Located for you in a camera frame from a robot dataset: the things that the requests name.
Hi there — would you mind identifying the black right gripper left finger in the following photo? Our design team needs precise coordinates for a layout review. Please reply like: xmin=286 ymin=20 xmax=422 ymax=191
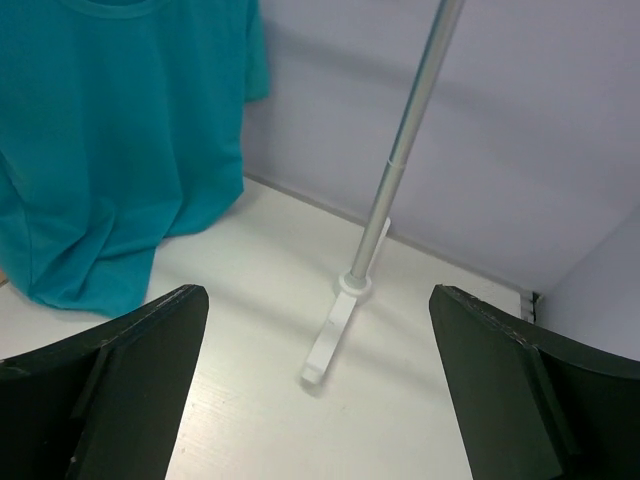
xmin=1 ymin=285 xmax=209 ymax=479

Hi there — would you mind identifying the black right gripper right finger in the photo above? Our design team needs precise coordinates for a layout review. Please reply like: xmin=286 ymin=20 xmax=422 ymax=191
xmin=429 ymin=285 xmax=639 ymax=479

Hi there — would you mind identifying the teal t shirt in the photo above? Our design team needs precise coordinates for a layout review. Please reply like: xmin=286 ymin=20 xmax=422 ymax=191
xmin=1 ymin=1 xmax=269 ymax=317

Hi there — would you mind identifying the metal clothes rack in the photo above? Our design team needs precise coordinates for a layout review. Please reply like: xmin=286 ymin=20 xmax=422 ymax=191
xmin=301 ymin=0 xmax=465 ymax=386

